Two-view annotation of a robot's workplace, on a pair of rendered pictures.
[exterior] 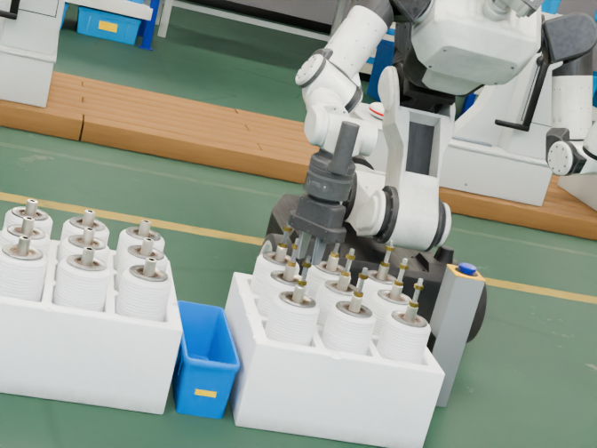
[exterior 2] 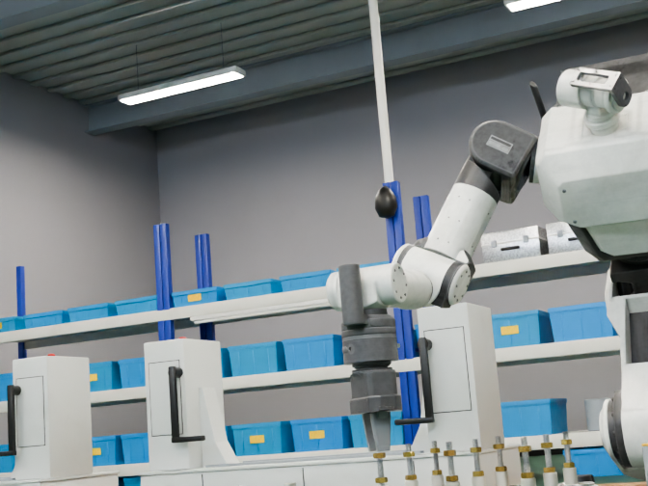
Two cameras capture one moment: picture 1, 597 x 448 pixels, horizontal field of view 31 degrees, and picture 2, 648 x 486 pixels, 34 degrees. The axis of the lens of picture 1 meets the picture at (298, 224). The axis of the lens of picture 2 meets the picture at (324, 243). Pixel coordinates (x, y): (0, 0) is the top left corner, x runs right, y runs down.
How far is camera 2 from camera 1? 140 cm
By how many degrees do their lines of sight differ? 48
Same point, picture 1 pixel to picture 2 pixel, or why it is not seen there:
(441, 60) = (577, 207)
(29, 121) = not seen: outside the picture
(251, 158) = not seen: outside the picture
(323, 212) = (363, 379)
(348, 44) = (441, 223)
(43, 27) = (464, 423)
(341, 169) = (348, 317)
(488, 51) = (610, 169)
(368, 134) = (380, 274)
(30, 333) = not seen: outside the picture
